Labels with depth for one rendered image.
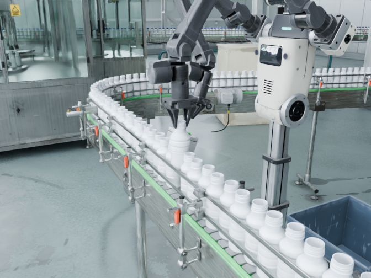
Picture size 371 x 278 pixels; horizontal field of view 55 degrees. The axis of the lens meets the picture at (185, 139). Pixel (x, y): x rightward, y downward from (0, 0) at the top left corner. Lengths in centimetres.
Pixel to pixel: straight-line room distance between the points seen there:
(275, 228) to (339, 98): 265
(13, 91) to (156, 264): 264
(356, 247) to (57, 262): 191
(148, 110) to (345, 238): 183
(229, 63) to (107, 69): 227
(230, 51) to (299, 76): 372
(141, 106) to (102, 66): 367
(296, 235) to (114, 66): 590
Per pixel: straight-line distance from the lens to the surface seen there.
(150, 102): 286
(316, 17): 141
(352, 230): 153
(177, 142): 116
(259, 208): 87
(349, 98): 346
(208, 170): 104
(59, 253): 279
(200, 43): 151
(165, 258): 260
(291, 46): 157
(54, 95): 441
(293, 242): 81
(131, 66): 660
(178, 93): 112
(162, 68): 109
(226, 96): 280
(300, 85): 164
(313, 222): 139
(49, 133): 451
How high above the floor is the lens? 158
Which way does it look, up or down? 19 degrees down
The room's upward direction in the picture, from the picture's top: straight up
